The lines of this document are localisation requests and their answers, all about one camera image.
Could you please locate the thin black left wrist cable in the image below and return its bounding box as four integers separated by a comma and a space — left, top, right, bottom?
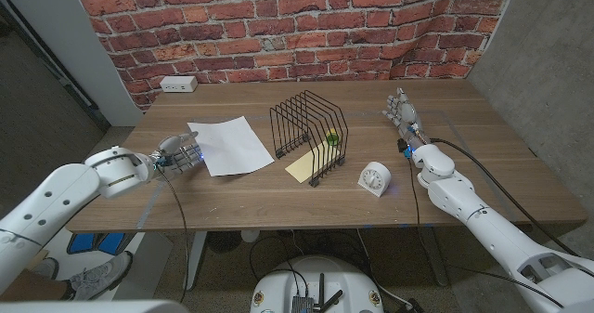
156, 165, 191, 304

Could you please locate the black wire file holder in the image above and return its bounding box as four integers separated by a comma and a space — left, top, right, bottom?
268, 89, 349, 189

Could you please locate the white paper file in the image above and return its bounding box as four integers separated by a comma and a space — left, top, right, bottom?
187, 115, 276, 178

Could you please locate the white floor mat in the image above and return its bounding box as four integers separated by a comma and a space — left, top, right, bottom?
44, 224, 174, 301

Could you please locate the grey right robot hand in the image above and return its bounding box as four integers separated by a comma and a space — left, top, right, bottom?
381, 87, 431, 148

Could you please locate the grey tape table marking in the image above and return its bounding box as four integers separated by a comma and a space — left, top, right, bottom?
136, 110, 521, 230

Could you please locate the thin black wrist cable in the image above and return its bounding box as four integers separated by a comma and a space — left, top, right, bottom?
406, 157, 565, 309
156, 165, 191, 304

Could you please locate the grey box on torso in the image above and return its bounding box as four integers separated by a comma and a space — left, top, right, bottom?
291, 295, 315, 313

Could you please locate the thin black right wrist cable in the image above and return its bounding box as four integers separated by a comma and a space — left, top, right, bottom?
406, 157, 565, 309

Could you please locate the blue foot pedal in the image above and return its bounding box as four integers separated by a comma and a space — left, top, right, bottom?
67, 232, 98, 254
95, 232, 136, 256

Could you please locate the light grey partition panel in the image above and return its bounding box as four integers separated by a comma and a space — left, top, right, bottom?
0, 0, 145, 127

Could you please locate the black round floor object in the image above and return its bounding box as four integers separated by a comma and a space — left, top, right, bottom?
206, 230, 242, 254

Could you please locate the brown trouser leg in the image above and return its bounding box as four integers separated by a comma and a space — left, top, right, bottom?
0, 268, 75, 302

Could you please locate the white robot front cover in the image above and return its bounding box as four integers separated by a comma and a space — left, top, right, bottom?
0, 299, 189, 313

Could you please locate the white kitchen timer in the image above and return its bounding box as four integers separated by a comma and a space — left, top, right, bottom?
356, 161, 393, 199

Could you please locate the white table leg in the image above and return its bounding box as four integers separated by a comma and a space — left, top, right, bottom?
182, 230, 209, 292

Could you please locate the grey sneaker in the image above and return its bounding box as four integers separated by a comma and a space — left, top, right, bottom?
31, 256, 60, 281
69, 251, 135, 301

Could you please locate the red brick print backdrop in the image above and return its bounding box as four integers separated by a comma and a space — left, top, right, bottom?
69, 0, 519, 112

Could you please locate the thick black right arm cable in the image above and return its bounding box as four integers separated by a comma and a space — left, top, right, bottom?
428, 137, 584, 259

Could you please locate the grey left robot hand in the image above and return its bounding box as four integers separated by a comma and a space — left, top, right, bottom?
150, 130, 205, 175

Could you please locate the yellow sticky note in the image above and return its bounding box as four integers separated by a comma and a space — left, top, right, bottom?
284, 140, 342, 185

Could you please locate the dark grey table leg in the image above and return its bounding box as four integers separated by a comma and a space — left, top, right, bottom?
420, 227, 450, 287

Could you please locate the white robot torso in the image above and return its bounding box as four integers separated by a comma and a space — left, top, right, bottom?
249, 255, 385, 313

